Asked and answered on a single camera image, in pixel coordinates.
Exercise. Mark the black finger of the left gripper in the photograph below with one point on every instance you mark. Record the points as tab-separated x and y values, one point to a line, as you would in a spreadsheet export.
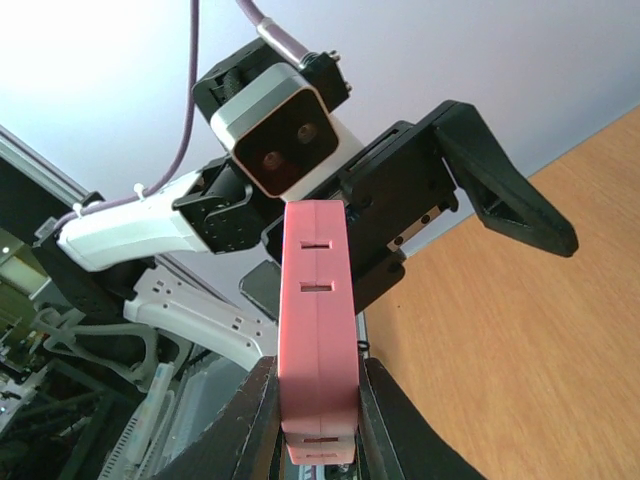
261	287
502	198

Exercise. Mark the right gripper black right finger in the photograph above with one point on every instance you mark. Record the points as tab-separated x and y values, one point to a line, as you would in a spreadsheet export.
394	441

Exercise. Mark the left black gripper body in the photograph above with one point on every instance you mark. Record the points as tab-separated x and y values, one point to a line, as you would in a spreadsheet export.
388	186

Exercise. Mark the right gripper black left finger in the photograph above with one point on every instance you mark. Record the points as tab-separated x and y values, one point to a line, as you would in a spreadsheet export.
244	441

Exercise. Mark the pink cube plug adapter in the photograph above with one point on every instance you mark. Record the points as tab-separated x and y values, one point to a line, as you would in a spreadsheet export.
318	360

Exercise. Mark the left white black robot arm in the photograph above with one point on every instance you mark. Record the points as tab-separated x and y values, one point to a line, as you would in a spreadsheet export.
105	263

